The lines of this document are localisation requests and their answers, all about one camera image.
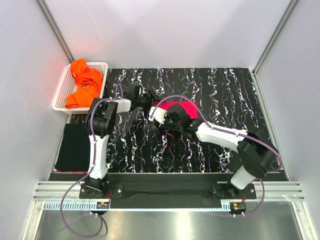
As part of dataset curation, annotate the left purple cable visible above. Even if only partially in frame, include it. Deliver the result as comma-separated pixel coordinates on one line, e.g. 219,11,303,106
59,84,125,237

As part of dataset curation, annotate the folded black t shirt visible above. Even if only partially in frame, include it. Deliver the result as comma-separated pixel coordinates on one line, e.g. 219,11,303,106
55,123,90,171

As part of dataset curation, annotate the white plastic basket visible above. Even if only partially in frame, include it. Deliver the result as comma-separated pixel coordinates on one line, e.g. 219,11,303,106
52,62,109,115

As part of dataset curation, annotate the magenta pink t shirt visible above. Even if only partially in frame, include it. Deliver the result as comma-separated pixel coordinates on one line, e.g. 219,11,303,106
158,101,198,119

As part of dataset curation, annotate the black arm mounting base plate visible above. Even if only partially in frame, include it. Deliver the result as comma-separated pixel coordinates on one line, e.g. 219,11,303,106
79,173,257,200

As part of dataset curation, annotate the orange t shirt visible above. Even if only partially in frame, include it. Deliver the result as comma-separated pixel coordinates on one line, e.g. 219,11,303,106
65,58,103,109

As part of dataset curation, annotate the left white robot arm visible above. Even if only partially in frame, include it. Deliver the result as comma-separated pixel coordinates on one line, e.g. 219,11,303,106
81,83,160,198

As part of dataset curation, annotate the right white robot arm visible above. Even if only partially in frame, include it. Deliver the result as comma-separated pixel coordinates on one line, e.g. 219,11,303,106
149,103,278,199

